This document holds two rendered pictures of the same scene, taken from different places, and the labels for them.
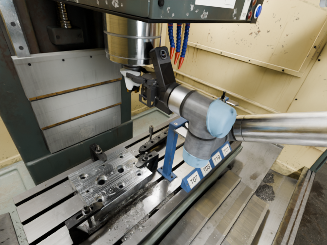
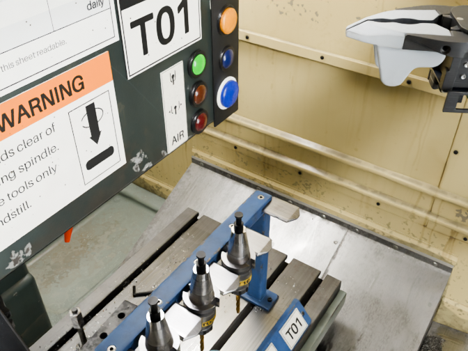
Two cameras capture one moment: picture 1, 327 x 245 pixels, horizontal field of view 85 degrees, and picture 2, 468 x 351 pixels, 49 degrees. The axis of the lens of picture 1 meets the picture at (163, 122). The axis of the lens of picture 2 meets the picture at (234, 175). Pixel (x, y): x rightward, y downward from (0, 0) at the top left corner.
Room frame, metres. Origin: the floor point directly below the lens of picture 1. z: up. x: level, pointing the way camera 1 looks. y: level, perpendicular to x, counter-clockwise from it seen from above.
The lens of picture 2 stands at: (0.15, -0.19, 1.93)
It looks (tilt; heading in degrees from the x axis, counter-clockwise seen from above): 38 degrees down; 353
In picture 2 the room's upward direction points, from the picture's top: straight up
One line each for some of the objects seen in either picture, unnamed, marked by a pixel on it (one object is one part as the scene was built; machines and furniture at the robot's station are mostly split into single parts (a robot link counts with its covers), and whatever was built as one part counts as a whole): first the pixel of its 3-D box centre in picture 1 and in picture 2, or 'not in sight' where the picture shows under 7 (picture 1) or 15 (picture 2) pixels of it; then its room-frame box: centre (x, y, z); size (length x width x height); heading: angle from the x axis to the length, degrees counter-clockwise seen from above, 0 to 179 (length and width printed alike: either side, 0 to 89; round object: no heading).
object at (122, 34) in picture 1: (133, 36); not in sight; (0.55, 0.11, 1.56); 0.16 x 0.16 x 0.12
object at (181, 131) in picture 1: (184, 132); not in sight; (0.58, -0.09, 1.21); 0.07 x 0.05 x 0.01; 49
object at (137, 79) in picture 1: (139, 78); not in sight; (0.48, 0.08, 1.47); 0.09 x 0.05 x 0.02; 62
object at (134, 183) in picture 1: (111, 177); not in sight; (0.51, 0.20, 0.96); 0.29 x 0.23 x 0.05; 139
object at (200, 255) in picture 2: not in sight; (200, 261); (0.71, -0.20, 1.31); 0.02 x 0.02 x 0.03
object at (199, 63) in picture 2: not in sight; (198, 64); (0.60, -0.20, 1.71); 0.02 x 0.01 x 0.02; 139
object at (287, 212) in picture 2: (232, 102); (283, 210); (0.92, -0.38, 1.21); 0.07 x 0.05 x 0.01; 49
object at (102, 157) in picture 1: (99, 155); not in sight; (0.62, 0.30, 0.97); 0.13 x 0.03 x 0.15; 49
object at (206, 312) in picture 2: not in sight; (201, 299); (0.71, -0.20, 1.21); 0.06 x 0.06 x 0.03
